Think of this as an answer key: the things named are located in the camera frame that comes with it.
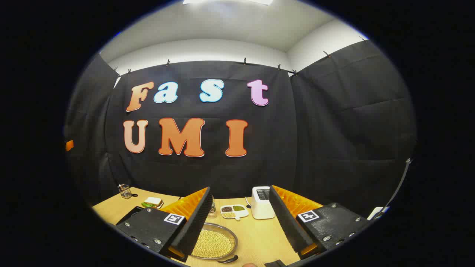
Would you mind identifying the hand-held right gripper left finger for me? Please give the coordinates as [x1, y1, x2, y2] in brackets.
[118, 187, 214, 263]

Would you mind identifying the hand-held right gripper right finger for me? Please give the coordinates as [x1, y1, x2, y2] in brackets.
[269, 185, 373, 260]

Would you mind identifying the steel pot with black handles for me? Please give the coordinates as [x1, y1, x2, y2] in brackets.
[190, 222, 239, 264]

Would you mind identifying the black induction cooktop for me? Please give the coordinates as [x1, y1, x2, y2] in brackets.
[116, 206, 145, 225]

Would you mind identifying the pile of soybeans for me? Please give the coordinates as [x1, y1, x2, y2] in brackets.
[191, 229, 232, 259]

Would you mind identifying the white toaster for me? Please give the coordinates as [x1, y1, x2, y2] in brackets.
[251, 186, 276, 220]

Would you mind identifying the white divided dish of beans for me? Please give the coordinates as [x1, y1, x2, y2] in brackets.
[220, 204, 250, 221]

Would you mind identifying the sandwich with lettuce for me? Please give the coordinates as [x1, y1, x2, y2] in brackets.
[141, 197, 164, 209]

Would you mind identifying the black backdrop cloth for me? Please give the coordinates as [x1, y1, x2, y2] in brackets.
[64, 39, 418, 219]

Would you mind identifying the ceiling light panel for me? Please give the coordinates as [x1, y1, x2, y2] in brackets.
[183, 0, 274, 6]

